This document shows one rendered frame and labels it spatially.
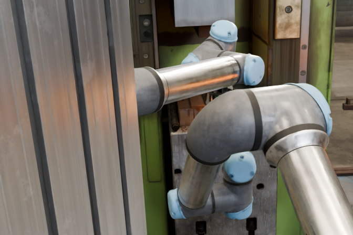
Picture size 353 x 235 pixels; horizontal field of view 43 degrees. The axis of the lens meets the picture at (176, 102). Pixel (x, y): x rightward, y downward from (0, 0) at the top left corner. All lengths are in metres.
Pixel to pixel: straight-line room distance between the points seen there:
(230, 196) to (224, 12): 0.64
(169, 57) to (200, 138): 1.23
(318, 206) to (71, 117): 0.54
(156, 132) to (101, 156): 1.47
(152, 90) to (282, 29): 0.92
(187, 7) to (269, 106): 0.77
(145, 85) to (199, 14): 0.69
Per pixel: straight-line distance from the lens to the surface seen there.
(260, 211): 1.75
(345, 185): 1.63
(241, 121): 0.78
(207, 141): 0.81
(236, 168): 1.11
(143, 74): 0.87
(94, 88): 0.30
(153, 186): 1.88
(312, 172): 0.77
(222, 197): 1.16
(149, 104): 0.87
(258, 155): 1.63
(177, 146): 1.58
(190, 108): 1.59
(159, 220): 1.96
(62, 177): 0.27
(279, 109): 0.81
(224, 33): 1.23
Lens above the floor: 1.52
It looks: 19 degrees down
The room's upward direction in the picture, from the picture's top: 3 degrees counter-clockwise
